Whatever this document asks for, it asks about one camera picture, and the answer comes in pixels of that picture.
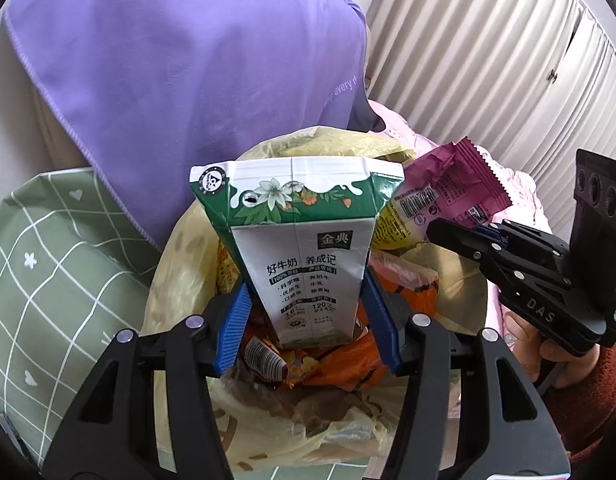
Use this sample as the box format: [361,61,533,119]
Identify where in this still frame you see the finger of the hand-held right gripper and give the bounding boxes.
[427,217,505,262]
[475,221,519,242]

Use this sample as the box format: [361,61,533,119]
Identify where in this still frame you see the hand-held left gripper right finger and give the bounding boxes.
[360,272,571,480]

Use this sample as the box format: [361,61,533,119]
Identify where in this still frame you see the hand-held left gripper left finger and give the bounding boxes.
[40,282,254,480]

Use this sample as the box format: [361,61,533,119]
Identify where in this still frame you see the yellow orange snack wrapper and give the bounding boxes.
[215,242,320,392]

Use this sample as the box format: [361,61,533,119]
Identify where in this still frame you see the pink printed wrapper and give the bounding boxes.
[370,251,440,292]

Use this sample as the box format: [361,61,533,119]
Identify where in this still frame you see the magenta yellow snack wrapper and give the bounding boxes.
[370,137,514,252]

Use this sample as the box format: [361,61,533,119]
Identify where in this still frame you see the yellow trash bag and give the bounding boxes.
[140,127,490,474]

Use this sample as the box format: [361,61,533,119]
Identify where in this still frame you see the green white milk carton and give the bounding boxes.
[189,156,406,349]

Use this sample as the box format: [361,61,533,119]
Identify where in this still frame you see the person's right forearm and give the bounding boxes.
[535,344,616,467]

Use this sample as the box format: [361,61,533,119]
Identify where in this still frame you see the person's right hand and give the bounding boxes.
[503,309,602,392]

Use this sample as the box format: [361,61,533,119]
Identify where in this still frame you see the white pleated curtain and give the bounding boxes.
[367,0,616,273]

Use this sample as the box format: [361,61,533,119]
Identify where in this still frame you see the green grid tablecloth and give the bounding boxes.
[0,169,161,467]

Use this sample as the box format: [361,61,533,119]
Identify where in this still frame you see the purple cloth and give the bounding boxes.
[5,0,372,254]

